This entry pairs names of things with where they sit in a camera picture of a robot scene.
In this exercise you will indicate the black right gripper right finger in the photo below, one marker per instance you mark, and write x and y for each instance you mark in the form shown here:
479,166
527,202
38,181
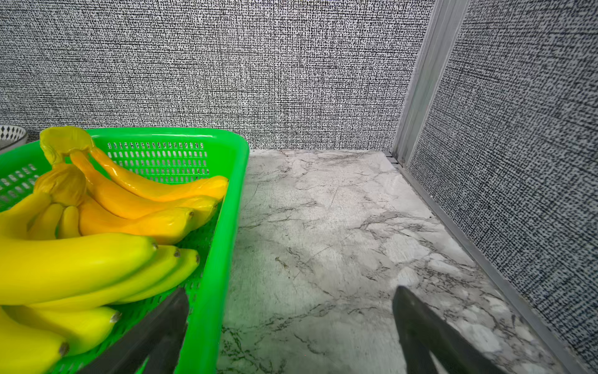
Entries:
423,335

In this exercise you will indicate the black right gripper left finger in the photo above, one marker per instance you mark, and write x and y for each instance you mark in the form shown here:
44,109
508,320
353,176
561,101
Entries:
152,345

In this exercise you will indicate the yellow banana bunch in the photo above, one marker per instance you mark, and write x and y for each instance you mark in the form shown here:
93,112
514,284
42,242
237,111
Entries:
58,293

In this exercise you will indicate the orange-yellow banana bunch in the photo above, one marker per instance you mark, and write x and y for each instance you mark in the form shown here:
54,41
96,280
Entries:
119,200

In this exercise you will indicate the green plastic basket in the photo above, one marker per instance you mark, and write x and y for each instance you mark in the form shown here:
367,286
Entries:
169,156

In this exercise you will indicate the black white patterned bowl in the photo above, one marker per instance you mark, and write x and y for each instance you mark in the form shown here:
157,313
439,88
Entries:
12,137

